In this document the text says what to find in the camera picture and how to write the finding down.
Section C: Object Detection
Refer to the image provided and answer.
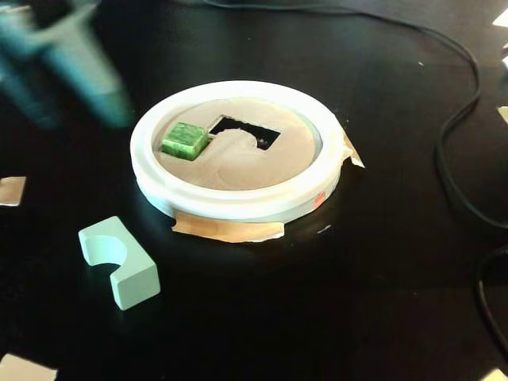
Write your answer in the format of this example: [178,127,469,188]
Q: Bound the white round shape sorter lid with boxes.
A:
[129,80,345,222]

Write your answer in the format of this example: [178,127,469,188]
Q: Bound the long black cable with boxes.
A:
[170,0,508,229]

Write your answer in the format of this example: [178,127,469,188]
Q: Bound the small beige tape square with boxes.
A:
[0,176,28,208]

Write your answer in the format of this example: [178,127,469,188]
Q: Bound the large beige tape patch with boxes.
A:
[0,353,59,381]

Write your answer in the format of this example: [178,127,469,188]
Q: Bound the looped black cable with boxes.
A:
[475,244,508,358]

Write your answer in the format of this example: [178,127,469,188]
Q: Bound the pale green arch block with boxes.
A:
[78,215,161,312]

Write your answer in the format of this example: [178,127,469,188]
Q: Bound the short beige masking tape piece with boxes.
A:
[339,130,367,170]

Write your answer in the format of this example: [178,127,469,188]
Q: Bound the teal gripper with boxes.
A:
[0,0,135,131]

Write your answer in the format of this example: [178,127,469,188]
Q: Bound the white paper sheet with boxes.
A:
[491,6,508,29]

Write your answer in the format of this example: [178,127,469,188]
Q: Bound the brown cardboard insert with holes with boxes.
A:
[152,97,321,191]

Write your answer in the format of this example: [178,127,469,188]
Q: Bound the green wooden cube block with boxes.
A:
[160,121,210,162]

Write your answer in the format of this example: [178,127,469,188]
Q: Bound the long beige masking tape strip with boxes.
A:
[171,212,286,244]

